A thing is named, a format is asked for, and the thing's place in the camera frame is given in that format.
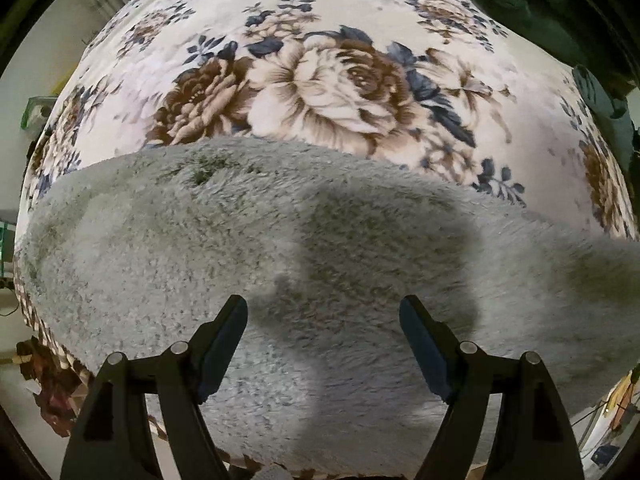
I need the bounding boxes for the dark green cloth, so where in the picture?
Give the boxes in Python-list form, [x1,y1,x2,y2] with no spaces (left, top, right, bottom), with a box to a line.
[442,0,640,171]

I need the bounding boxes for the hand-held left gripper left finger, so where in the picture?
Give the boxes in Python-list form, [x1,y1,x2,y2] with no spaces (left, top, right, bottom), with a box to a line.
[60,294,249,480]

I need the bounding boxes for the grey fluffy blanket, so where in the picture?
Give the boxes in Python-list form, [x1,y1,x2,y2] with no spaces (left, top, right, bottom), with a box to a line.
[15,136,640,472]

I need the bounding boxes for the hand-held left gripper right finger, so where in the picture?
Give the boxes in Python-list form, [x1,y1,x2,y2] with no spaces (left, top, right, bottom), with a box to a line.
[398,294,585,480]

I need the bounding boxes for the floral printed blanket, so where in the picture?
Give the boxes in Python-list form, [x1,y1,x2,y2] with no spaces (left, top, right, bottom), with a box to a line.
[14,0,640,480]

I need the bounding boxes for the green plastic crate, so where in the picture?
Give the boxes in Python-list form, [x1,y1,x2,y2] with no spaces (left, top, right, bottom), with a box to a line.
[21,96,53,133]

